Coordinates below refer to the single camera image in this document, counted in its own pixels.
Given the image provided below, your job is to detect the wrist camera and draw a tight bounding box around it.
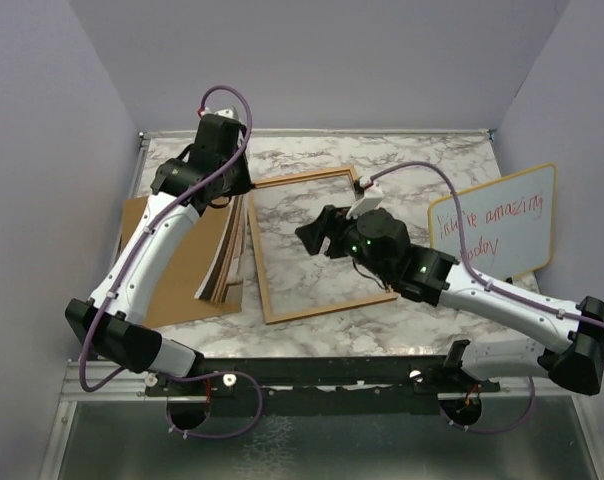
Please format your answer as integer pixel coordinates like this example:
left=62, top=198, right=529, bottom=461
left=215, top=107, right=240, bottom=121
left=346, top=181, right=384, bottom=220

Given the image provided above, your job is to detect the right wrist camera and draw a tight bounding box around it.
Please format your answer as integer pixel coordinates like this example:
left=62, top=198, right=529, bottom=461
left=346, top=181, right=384, bottom=220

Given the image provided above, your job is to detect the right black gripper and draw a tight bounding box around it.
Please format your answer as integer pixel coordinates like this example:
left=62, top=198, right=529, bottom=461
left=296, top=203, right=392, bottom=281

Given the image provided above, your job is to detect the wooden picture frame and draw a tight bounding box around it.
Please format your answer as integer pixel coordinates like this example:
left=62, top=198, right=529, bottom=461
left=245, top=164, right=399, bottom=326

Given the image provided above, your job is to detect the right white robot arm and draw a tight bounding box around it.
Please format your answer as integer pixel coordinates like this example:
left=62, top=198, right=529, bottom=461
left=295, top=205, right=604, bottom=395

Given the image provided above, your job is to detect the clear glass pane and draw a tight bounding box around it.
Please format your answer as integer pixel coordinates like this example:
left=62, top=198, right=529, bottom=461
left=254, top=172, right=391, bottom=316

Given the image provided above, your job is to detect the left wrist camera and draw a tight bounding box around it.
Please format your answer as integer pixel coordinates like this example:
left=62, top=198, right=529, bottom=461
left=215, top=107, right=240, bottom=121

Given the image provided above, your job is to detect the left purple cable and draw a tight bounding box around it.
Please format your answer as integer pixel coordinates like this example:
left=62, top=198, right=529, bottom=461
left=79, top=85, right=265, bottom=441

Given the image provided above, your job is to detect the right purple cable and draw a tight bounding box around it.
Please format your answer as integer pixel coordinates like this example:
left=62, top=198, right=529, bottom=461
left=361, top=161, right=604, bottom=435

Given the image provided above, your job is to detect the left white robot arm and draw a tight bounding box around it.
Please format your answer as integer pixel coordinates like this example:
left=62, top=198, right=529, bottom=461
left=65, top=108, right=253, bottom=395

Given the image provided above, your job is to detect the black mounting base plate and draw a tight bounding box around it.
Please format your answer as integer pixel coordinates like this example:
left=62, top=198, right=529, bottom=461
left=146, top=355, right=500, bottom=417

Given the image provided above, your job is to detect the yellow rimmed whiteboard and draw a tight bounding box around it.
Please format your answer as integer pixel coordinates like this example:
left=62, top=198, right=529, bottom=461
left=428, top=163, right=557, bottom=280

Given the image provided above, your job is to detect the aluminium rail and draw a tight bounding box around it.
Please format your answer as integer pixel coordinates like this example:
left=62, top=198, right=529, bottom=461
left=61, top=355, right=594, bottom=401

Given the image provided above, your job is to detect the purple cable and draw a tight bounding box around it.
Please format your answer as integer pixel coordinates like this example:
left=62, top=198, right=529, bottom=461
left=361, top=161, right=604, bottom=435
left=79, top=85, right=265, bottom=441

